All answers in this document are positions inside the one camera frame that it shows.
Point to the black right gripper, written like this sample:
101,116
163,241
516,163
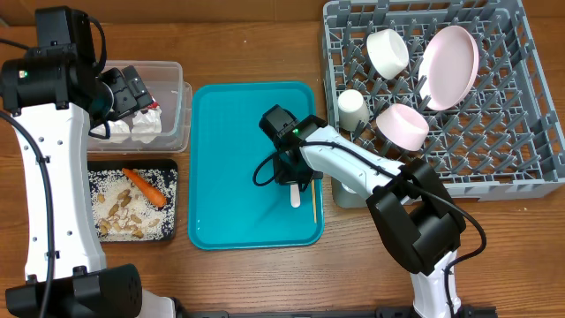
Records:
296,175

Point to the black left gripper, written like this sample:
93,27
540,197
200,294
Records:
132,88

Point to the white plastic fork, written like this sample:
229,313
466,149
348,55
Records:
295,200

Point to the white tissue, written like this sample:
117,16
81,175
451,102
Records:
146,125
119,131

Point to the white plastic cup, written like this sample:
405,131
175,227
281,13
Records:
352,110

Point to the orange carrot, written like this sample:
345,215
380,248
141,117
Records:
154,196

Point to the small pink bowl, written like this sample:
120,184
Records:
403,126

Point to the rice and peanut leftovers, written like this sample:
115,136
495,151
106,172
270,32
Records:
128,212

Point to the white bowl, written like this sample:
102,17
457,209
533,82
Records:
387,52

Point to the pink plate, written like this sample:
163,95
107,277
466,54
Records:
450,65

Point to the red snack wrapper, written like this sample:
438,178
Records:
153,105

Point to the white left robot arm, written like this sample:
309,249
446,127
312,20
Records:
54,97

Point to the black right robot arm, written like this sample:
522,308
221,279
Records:
416,218

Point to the grey dishwasher rack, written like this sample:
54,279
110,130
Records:
503,141

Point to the wooden chopstick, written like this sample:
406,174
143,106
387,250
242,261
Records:
314,201

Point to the clear plastic bin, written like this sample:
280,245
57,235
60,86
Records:
164,81

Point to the teal plastic tray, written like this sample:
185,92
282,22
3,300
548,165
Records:
232,202

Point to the black plastic tray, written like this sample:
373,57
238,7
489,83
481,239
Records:
170,168

